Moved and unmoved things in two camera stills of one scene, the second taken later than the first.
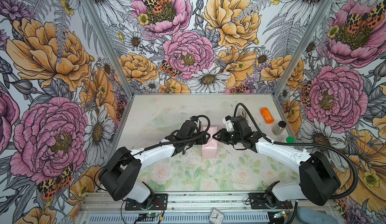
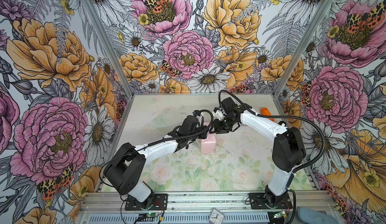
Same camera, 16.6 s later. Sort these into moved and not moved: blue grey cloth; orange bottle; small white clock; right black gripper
Moved: right black gripper
Not moved: blue grey cloth; small white clock; orange bottle
